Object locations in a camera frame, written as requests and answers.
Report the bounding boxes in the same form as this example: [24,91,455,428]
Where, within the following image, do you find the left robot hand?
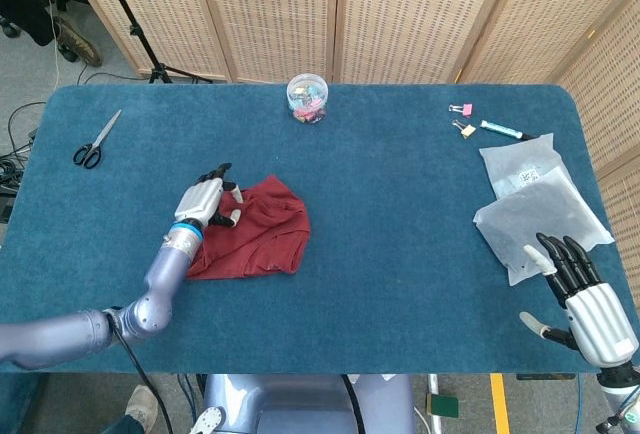
[173,162,245,229]

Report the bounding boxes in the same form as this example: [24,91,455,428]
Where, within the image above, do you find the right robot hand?
[519,232,640,366]

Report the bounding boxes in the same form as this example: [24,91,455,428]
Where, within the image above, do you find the red t-shirt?
[185,174,312,281]

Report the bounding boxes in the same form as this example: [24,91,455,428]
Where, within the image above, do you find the white bag with dark contents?
[472,165,616,288]

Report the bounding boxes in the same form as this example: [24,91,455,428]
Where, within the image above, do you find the clear jar of binder clips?
[285,73,330,125]

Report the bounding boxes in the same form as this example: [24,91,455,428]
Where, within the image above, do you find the blue table mat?
[0,83,640,375]

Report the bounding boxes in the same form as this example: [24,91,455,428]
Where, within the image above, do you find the black tripod stand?
[92,0,214,85]

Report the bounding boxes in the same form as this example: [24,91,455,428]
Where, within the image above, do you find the green box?
[424,392,460,419]

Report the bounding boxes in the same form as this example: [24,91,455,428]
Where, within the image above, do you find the white labelled plastic bag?
[478,132,571,200]

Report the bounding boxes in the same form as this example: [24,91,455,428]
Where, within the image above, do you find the camouflage shoe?
[53,16,104,68]

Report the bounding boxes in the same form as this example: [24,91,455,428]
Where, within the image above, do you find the wicker folding screen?
[57,0,640,434]

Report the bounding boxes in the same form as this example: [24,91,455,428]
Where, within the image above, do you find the white sneaker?
[124,384,160,430]

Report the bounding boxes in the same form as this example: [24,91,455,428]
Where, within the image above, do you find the white green marker pen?
[479,119,536,143]

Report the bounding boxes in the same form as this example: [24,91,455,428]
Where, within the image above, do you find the silver robot torso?
[189,373,416,434]

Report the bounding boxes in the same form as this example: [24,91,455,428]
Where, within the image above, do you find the black-handled scissors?
[73,109,123,170]

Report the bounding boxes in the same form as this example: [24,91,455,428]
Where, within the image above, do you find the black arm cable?
[107,311,174,434]

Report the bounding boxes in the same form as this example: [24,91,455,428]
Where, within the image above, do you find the blue cable bundle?
[177,373,207,428]

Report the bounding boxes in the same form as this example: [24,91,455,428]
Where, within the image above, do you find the black floor cables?
[0,101,49,195]

